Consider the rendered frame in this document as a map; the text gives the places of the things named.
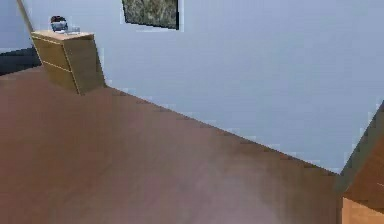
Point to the dark round alarm clock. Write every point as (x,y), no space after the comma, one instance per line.
(59,24)

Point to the brown wooden cabinet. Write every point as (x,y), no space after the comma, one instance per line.
(366,176)

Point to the tan wooden chest of drawers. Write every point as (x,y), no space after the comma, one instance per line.
(71,60)

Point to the dark green framed picture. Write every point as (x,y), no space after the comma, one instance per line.
(151,12)

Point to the small clear glass object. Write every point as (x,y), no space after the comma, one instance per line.
(74,30)

